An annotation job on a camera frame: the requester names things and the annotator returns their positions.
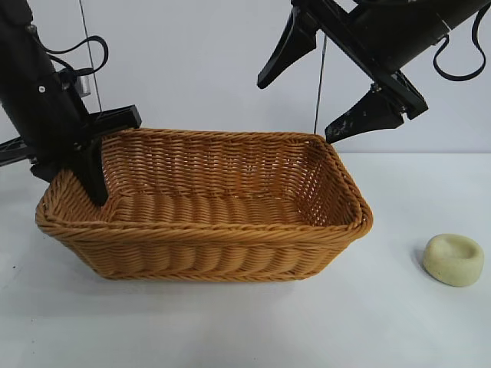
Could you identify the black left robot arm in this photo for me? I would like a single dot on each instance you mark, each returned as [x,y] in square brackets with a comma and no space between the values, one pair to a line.
[13,15]

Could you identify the brown woven wicker basket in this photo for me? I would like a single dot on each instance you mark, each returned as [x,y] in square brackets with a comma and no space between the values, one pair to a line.
[215,237]

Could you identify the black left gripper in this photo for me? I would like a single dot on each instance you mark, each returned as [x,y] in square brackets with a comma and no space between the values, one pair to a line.
[46,115]

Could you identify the pale yellow round pastry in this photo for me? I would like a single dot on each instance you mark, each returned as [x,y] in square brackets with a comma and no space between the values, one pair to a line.
[452,260]

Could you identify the left wrist camera silver lens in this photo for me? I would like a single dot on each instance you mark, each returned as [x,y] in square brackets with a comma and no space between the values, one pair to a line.
[83,84]

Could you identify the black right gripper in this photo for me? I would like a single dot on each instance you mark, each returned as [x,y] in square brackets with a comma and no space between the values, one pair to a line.
[391,34]

